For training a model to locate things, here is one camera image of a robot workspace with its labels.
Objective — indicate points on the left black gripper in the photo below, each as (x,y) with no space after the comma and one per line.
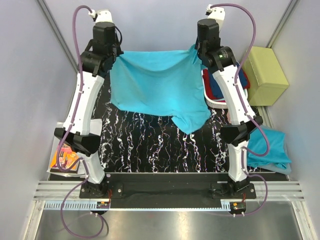
(116,51)

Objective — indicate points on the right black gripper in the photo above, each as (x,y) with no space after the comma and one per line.
(196,45)

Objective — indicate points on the turquoise t-shirt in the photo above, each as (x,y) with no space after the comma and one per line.
(161,83)

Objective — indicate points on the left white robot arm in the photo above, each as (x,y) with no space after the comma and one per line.
(80,131)

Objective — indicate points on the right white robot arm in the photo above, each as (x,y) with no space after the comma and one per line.
(222,65)

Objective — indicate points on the pile of teal t-shirts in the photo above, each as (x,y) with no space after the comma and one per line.
(277,159)

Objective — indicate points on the navy blue folded t-shirt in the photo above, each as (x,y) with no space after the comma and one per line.
(213,90)

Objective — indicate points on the white plastic laundry basket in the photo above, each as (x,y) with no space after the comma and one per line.
(218,104)

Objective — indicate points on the yellow-green storage box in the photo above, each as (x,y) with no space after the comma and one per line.
(266,77)

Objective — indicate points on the pink cube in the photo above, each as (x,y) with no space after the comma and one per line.
(229,117)

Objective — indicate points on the white paper sheets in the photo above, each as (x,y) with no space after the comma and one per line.
(95,128)

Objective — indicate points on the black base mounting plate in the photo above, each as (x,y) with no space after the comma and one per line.
(166,191)

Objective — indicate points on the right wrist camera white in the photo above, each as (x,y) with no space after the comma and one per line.
(216,13)

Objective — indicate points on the aluminium rail frame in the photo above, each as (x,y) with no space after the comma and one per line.
(51,194)

